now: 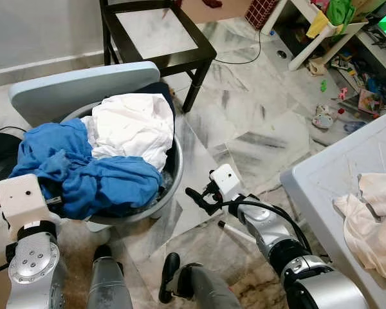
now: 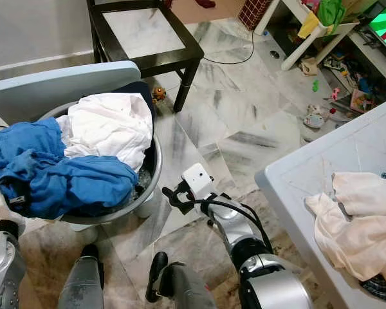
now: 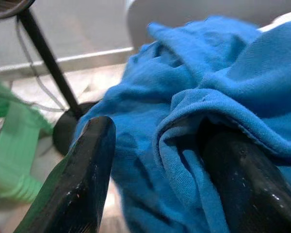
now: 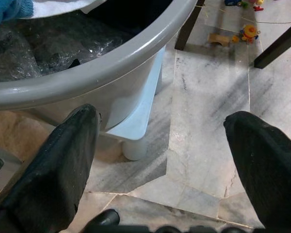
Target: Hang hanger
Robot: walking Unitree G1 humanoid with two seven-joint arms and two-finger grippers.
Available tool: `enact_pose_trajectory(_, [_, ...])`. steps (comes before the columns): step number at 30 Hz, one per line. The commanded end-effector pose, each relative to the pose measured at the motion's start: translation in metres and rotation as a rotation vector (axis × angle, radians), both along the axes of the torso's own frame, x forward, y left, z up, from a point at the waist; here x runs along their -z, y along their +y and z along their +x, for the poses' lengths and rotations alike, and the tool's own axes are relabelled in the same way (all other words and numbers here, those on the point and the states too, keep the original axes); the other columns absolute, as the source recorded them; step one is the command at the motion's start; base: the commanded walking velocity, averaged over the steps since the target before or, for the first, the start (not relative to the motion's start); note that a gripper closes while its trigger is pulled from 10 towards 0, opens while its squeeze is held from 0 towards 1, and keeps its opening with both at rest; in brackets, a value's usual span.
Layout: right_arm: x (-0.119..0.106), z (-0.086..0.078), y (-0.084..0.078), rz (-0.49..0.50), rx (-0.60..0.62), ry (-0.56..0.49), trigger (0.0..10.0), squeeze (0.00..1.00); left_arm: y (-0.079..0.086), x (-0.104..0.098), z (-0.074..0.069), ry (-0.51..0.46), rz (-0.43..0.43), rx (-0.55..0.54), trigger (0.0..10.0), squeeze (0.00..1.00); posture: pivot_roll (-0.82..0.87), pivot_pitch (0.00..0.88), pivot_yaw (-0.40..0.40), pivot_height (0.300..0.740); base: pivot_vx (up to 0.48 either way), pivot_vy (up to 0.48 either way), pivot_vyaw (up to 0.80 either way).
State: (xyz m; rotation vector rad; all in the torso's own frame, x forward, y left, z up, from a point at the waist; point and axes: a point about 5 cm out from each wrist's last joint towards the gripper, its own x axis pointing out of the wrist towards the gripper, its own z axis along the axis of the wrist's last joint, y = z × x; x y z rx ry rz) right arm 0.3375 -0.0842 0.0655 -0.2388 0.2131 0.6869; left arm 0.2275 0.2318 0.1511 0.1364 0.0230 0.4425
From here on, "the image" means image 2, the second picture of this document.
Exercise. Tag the grey robot leg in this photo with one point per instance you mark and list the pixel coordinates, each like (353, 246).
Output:
(83, 286)
(186, 290)

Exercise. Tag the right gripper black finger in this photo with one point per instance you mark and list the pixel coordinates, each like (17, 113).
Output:
(175, 203)

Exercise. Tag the light blue plastic chair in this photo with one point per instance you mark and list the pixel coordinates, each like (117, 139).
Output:
(64, 90)

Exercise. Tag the yellow fabric item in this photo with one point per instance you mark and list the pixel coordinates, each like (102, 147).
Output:
(309, 24)

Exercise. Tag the white crumpled cloth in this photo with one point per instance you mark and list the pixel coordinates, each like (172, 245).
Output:
(109, 129)

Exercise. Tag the dark red cloth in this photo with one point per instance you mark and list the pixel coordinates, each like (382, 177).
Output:
(204, 3)

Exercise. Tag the small pink toy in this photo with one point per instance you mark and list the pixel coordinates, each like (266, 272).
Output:
(335, 94)

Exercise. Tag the dark navy cloth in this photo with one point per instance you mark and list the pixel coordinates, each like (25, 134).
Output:
(147, 93)

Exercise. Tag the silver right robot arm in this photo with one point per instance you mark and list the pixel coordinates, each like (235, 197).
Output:
(244, 241)

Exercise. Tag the green fabric item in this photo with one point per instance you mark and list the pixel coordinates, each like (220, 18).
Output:
(332, 11)

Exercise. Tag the white wooden shelf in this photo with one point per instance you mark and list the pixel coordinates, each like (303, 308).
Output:
(315, 45)

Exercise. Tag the white pink plush toy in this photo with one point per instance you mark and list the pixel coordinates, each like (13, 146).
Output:
(316, 116)

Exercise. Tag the small orange toy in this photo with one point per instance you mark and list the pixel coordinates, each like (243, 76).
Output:
(159, 94)

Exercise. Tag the grey robot left leg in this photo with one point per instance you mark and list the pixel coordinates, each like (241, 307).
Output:
(83, 286)

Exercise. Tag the grey robot right leg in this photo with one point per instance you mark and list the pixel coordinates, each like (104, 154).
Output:
(186, 290)

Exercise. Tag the round metal floor drain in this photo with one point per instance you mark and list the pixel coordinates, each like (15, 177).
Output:
(275, 55)

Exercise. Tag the silver metal basin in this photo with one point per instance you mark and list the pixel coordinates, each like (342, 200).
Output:
(150, 187)

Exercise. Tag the white t-shirt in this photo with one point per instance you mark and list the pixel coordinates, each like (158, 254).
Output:
(354, 238)

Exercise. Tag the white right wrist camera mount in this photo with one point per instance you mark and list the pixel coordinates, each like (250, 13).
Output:
(198, 180)

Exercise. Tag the beige soft toy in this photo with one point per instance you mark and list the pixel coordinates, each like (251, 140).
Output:
(309, 66)

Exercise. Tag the small green toy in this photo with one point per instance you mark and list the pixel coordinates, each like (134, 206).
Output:
(315, 84)

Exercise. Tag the dark wooden chair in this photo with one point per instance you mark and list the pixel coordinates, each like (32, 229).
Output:
(183, 90)

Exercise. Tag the red brick pillar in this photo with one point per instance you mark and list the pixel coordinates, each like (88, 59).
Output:
(256, 13)

